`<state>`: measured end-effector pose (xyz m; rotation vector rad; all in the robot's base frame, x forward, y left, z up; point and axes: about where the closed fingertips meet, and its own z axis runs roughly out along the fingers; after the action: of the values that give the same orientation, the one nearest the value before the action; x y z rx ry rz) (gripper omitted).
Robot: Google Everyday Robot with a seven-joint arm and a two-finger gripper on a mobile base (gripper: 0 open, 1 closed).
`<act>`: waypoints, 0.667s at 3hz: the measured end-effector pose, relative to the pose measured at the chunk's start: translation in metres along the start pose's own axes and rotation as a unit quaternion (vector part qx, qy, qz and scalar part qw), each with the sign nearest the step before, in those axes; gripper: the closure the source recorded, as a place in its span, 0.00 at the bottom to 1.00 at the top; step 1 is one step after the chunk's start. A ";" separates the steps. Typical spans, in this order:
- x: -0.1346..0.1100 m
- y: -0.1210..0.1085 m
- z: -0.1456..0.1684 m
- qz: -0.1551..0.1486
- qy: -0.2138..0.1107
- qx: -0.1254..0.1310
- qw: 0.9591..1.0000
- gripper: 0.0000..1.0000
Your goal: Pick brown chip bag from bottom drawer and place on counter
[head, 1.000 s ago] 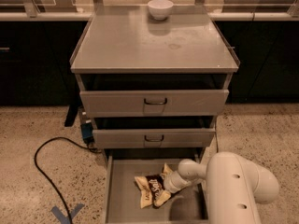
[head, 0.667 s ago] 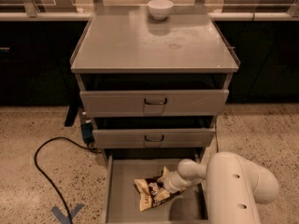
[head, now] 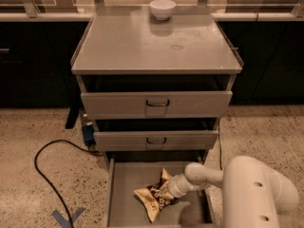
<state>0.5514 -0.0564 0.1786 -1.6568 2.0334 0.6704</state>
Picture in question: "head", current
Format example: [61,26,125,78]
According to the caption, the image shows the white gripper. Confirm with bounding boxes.
[167,174,193,199]

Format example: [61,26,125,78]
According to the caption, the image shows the brown chip bag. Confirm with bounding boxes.
[134,168,174,222]

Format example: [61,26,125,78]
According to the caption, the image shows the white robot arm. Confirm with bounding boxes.
[167,156,299,228]

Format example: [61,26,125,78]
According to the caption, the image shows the grey middle drawer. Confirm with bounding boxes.
[94,118,219,151]

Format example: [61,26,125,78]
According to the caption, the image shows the grey drawer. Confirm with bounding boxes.
[94,118,219,151]
[104,157,216,228]
[81,75,232,120]

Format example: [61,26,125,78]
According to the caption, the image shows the grey bottom drawer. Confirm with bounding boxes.
[104,157,216,228]

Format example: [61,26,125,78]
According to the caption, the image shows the grey drawer cabinet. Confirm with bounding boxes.
[72,6,243,161]

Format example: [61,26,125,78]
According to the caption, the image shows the grey top drawer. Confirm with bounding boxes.
[81,75,232,120]

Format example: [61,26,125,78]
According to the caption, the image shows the dark back counter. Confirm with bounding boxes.
[1,21,304,107]

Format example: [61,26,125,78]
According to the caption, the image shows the blue power box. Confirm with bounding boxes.
[82,124,96,147]

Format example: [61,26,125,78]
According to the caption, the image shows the blue tape floor mark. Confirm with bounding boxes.
[51,206,87,228]

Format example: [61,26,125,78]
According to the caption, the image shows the white bowl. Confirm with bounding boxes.
[149,0,176,21]

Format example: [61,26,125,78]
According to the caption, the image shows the black cable left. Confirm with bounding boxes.
[33,139,105,228]

